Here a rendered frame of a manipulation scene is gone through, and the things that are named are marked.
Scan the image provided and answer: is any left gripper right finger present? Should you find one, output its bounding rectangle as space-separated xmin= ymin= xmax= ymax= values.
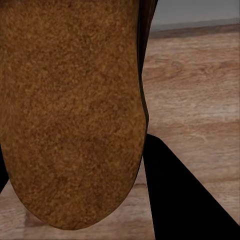
xmin=143 ymin=133 xmax=240 ymax=240

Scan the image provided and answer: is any sandal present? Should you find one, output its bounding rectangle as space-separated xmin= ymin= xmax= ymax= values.
xmin=0 ymin=0 xmax=158 ymax=231

